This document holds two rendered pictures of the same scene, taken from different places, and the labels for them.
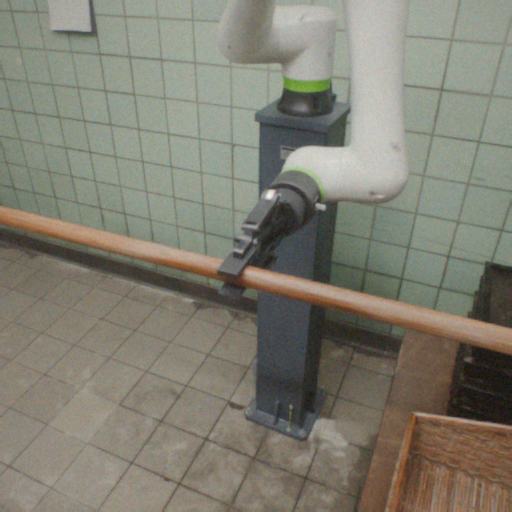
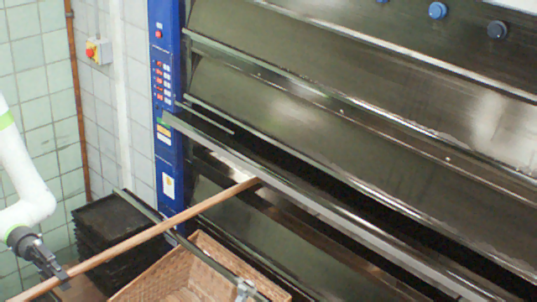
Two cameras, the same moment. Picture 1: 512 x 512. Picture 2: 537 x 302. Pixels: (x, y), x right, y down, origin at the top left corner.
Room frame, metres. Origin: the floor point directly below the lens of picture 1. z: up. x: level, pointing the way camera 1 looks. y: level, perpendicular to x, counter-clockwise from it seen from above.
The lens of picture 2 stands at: (-0.53, 1.19, 2.53)
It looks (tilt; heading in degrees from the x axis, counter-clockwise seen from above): 30 degrees down; 290
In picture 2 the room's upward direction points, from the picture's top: 3 degrees clockwise
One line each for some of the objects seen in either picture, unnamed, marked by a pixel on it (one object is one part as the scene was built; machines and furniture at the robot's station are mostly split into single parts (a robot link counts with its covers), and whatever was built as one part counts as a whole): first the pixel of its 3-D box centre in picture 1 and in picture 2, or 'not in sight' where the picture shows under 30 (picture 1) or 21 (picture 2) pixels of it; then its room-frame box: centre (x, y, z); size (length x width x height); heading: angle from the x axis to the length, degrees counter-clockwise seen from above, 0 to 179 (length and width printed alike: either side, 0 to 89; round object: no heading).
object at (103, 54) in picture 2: not in sight; (98, 49); (1.10, -1.03, 1.46); 0.10 x 0.07 x 0.10; 156
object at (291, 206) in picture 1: (276, 220); (34, 252); (0.69, -0.04, 1.20); 0.09 x 0.07 x 0.08; 157
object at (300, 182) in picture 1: (293, 201); (24, 242); (0.76, -0.08, 1.20); 0.12 x 0.06 x 0.09; 67
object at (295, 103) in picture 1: (312, 92); not in sight; (1.34, -0.17, 1.23); 0.26 x 0.15 x 0.06; 154
